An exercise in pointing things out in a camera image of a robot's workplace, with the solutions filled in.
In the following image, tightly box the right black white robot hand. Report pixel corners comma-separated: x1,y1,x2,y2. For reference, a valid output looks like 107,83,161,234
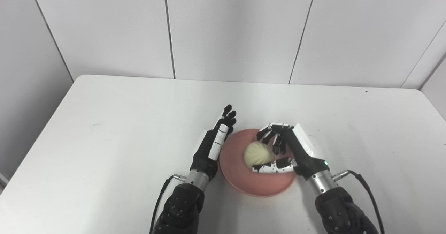
252,123,330,181

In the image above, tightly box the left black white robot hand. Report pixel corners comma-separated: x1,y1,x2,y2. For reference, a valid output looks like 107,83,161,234
190,104,237,182

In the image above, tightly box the cream steamed bun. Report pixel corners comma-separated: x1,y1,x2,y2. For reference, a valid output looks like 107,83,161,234
244,141,275,168

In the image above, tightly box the pink round plate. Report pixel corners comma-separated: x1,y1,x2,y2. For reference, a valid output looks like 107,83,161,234
219,129,297,197

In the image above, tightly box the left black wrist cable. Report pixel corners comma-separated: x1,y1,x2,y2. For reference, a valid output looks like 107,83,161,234
149,174,187,234

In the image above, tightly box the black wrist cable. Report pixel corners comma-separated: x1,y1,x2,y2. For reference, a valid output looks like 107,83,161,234
332,170,386,234
149,174,187,234

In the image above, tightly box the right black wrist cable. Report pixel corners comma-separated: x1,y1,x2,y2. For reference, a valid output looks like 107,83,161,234
332,170,386,234

